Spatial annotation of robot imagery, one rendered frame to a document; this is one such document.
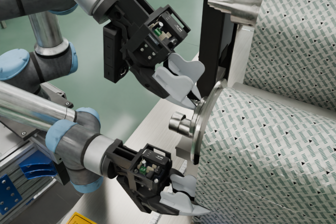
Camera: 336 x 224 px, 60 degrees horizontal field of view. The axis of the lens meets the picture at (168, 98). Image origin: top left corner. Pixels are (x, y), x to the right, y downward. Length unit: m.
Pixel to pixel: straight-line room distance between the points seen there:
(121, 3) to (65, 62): 0.69
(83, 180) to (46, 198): 1.01
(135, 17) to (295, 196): 0.33
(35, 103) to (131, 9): 0.40
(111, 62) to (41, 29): 0.56
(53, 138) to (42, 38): 0.48
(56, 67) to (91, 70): 1.69
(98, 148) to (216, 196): 0.24
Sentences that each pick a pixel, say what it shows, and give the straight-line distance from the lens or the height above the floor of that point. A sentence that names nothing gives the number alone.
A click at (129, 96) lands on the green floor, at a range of 2.42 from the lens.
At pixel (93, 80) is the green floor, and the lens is 2.64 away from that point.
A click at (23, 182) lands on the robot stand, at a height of 0.58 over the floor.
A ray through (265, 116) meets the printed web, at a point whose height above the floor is 1.31.
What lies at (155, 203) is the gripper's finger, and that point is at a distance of 0.56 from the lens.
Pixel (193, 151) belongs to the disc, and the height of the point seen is 1.26.
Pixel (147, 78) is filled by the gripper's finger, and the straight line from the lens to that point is 0.44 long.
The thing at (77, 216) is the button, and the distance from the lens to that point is 0.78.
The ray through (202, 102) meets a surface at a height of 1.29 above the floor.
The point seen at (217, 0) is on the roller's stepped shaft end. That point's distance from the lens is 0.64.
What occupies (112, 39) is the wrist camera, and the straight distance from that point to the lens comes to 0.46.
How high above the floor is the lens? 1.60
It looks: 42 degrees down
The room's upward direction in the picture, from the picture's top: straight up
